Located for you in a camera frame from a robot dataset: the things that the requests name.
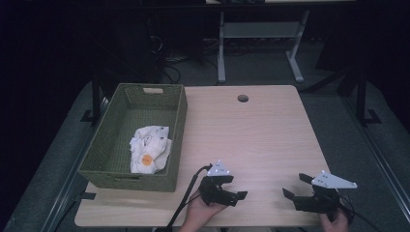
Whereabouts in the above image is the white metal table frame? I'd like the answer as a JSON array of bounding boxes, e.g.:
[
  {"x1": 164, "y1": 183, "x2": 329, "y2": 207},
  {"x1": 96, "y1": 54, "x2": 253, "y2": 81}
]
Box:
[{"x1": 217, "y1": 10, "x2": 311, "y2": 84}]

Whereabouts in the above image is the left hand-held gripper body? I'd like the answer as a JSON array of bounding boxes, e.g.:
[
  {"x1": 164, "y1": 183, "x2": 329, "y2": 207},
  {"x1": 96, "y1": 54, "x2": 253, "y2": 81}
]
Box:
[{"x1": 199, "y1": 159, "x2": 240, "y2": 208}]

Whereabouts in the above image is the person's left hand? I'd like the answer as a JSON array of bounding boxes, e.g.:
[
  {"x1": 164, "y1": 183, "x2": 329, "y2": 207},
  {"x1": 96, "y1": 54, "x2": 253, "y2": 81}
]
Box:
[{"x1": 177, "y1": 189, "x2": 226, "y2": 232}]

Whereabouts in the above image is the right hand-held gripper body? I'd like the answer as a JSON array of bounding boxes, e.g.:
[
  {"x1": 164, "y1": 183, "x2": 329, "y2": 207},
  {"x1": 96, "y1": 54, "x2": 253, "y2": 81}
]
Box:
[{"x1": 293, "y1": 170, "x2": 358, "y2": 214}]

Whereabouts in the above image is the bundle of floor cables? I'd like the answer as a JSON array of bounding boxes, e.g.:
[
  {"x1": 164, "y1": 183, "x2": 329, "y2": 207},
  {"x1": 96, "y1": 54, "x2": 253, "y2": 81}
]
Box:
[{"x1": 146, "y1": 33, "x2": 221, "y2": 85}]

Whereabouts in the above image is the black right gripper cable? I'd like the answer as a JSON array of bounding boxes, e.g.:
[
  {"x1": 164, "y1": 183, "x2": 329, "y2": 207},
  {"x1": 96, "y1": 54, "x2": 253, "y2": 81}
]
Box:
[{"x1": 337, "y1": 192, "x2": 383, "y2": 232}]

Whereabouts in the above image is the person's right hand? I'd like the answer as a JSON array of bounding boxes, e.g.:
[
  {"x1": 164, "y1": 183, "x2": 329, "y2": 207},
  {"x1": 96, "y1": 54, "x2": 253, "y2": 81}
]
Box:
[{"x1": 318, "y1": 212, "x2": 351, "y2": 232}]

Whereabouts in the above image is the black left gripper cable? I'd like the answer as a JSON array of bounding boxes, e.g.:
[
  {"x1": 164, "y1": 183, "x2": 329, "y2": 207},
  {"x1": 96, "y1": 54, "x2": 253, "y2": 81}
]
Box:
[{"x1": 163, "y1": 163, "x2": 214, "y2": 232}]

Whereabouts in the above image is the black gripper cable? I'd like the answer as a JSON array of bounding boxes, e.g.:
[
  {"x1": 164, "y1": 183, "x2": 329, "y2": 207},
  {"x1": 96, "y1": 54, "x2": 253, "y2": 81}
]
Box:
[
  {"x1": 163, "y1": 163, "x2": 214, "y2": 232},
  {"x1": 337, "y1": 192, "x2": 383, "y2": 232}
]

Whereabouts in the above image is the white printed cloth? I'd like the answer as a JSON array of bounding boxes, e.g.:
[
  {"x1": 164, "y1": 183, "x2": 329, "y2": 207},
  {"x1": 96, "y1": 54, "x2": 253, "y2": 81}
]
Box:
[{"x1": 129, "y1": 125, "x2": 173, "y2": 175}]

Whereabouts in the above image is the green woven basket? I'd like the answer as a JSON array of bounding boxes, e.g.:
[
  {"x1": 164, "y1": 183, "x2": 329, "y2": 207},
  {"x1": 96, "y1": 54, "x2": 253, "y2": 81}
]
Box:
[{"x1": 77, "y1": 82, "x2": 189, "y2": 193}]

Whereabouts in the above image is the black metal stand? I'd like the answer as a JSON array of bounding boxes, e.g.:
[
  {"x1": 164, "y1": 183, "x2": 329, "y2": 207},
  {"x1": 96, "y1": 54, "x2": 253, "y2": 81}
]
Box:
[
  {"x1": 80, "y1": 69, "x2": 105, "y2": 126},
  {"x1": 354, "y1": 62, "x2": 383, "y2": 128}
]

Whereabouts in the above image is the metal floor rail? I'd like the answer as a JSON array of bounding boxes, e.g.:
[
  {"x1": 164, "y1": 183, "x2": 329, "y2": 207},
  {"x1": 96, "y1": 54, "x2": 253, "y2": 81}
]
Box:
[
  {"x1": 342, "y1": 96, "x2": 410, "y2": 216},
  {"x1": 40, "y1": 96, "x2": 110, "y2": 232}
]

